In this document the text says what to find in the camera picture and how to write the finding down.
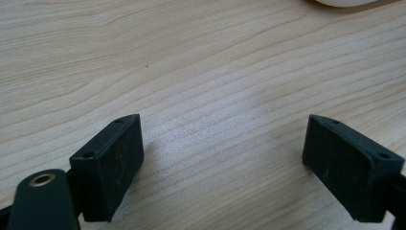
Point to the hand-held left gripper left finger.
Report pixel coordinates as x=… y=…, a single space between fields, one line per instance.
x=108 y=169

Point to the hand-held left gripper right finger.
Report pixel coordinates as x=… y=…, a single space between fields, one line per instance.
x=348 y=166

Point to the white plastic bin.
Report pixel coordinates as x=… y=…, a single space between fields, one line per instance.
x=344 y=2

